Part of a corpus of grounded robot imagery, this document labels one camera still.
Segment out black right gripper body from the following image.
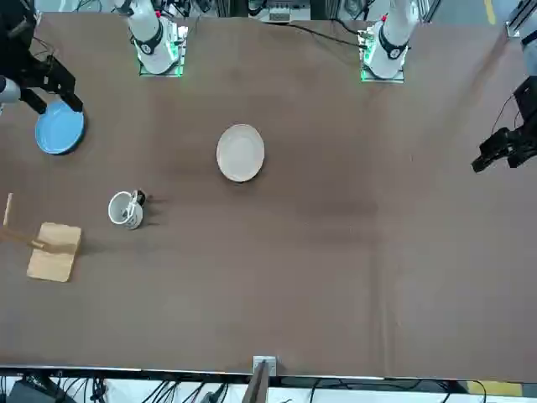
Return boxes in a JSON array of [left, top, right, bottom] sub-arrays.
[[0, 8, 76, 96]]

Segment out white smiley mug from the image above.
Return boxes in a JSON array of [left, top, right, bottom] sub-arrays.
[[107, 191, 146, 231]]

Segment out white plate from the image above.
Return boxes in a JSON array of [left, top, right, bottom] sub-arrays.
[[216, 123, 266, 184]]

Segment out black power brick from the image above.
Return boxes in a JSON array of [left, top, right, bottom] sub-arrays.
[[8, 379, 64, 403]]

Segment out black cable on table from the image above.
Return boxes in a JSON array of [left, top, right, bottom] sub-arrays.
[[251, 18, 366, 47]]

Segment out blue plate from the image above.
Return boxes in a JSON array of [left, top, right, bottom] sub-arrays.
[[34, 100, 88, 155]]

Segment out white black edged scissors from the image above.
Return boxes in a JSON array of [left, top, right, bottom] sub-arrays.
[[121, 189, 147, 222]]

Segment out aluminium frame rail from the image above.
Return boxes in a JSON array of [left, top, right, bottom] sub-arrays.
[[505, 0, 534, 39]]

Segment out aluminium camera post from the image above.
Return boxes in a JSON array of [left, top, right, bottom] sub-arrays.
[[246, 355, 278, 403]]

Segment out wooden peg rack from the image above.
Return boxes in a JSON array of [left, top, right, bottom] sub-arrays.
[[0, 192, 83, 283]]

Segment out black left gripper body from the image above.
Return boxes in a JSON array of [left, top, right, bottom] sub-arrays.
[[512, 75, 537, 146]]

